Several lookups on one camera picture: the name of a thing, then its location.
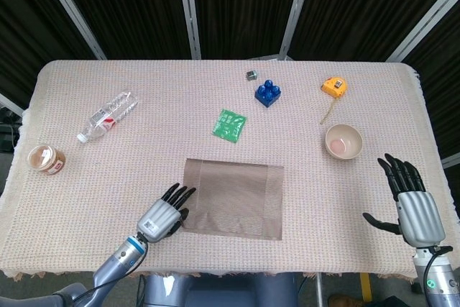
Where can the checkered beige tablecloth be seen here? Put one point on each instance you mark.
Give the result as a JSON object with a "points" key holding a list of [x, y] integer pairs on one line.
{"points": [[108, 195]]}

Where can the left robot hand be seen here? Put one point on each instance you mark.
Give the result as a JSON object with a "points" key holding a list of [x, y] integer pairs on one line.
{"points": [[158, 219]]}

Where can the brown woven placemat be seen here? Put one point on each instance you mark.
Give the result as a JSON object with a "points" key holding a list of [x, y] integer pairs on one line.
{"points": [[233, 195]]}

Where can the dark pleated partition panel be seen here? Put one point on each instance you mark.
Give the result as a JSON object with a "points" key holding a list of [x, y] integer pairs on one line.
{"points": [[244, 8], [28, 34], [445, 87], [129, 8], [359, 5]]}

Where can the green foil sachet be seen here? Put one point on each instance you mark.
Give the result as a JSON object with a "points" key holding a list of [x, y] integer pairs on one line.
{"points": [[230, 125]]}

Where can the white metal partition post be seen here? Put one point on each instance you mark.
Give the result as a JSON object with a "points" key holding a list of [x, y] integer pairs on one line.
{"points": [[189, 8], [9, 104], [68, 8], [452, 161], [424, 21], [296, 8]]}

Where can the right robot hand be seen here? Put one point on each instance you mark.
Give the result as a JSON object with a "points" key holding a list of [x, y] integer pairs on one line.
{"points": [[420, 217]]}

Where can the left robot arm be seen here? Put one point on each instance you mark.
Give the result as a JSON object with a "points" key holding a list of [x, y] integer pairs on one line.
{"points": [[122, 260]]}

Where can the yellow tape measure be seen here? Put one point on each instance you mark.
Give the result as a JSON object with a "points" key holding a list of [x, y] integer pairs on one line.
{"points": [[334, 87]]}

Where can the brown lidded round container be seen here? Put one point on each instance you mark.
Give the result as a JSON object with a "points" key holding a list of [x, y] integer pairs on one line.
{"points": [[46, 161]]}

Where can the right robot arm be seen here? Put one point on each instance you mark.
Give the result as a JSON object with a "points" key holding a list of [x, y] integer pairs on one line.
{"points": [[438, 278]]}

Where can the brown leather shoe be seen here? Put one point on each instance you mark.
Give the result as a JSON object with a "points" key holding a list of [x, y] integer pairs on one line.
{"points": [[341, 301]]}

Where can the blue grey robot torso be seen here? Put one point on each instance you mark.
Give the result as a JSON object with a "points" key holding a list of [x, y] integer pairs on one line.
{"points": [[215, 292]]}

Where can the blue toy building block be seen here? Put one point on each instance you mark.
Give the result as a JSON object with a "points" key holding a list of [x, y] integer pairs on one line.
{"points": [[267, 96]]}

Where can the clear plastic water bottle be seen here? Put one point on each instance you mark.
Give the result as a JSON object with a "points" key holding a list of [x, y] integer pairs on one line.
{"points": [[108, 116]]}

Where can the grey metal table leg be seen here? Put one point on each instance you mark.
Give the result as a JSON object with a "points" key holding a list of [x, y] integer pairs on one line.
{"points": [[318, 290]]}

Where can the small grey green cube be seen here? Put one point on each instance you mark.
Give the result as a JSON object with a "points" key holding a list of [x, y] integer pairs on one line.
{"points": [[252, 75]]}

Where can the cream bowl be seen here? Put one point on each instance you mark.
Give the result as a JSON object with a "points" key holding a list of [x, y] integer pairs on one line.
{"points": [[345, 141]]}

